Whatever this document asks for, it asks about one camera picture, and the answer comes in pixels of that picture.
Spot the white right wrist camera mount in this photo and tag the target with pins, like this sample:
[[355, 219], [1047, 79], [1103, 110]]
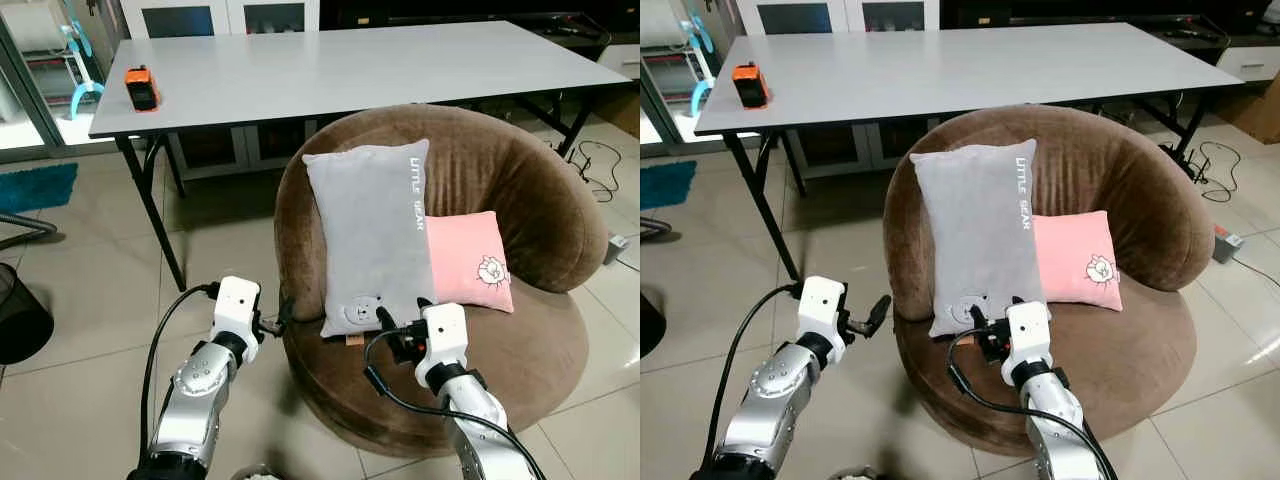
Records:
[[1028, 335], [445, 340]]

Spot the teal fluffy rug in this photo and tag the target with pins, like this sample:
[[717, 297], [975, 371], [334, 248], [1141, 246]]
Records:
[[35, 188], [665, 185]]

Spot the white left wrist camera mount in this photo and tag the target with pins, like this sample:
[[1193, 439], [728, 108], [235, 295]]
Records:
[[820, 305], [236, 305]]

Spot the white glass-door cabinet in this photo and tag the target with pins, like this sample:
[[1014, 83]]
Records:
[[848, 15], [225, 15]]

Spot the grey power strip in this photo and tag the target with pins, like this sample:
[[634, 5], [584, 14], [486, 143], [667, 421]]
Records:
[[616, 248], [1227, 245]]

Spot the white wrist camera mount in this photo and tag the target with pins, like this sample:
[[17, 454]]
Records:
[[236, 305], [1028, 335], [445, 340], [820, 305]]

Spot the orange black device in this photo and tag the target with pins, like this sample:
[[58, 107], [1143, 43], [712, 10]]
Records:
[[750, 88], [142, 90]]

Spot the grey folding table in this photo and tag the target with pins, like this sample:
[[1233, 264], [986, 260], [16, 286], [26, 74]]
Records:
[[950, 75], [350, 70]]

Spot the glass display shelf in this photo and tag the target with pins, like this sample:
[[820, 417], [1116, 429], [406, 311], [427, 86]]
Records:
[[670, 90], [40, 90]]

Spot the grey lettered pillow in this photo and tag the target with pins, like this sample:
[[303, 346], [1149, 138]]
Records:
[[365, 230], [970, 230]]

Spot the brown round sofa chair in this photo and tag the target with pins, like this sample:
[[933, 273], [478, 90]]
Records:
[[500, 350], [1120, 350]]

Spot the brown cardboard box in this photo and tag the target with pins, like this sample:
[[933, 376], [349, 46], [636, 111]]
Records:
[[1262, 112], [626, 112]]

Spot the dark tv console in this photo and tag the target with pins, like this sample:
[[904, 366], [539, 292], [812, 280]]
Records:
[[1080, 10], [450, 10]]

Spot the white drawer unit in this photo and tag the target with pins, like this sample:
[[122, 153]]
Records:
[[1250, 62], [622, 60]]

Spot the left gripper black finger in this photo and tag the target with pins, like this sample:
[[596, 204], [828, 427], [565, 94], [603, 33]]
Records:
[[288, 312], [880, 312]]

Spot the pink pillow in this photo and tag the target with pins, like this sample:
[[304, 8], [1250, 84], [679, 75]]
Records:
[[460, 260], [1070, 260]]

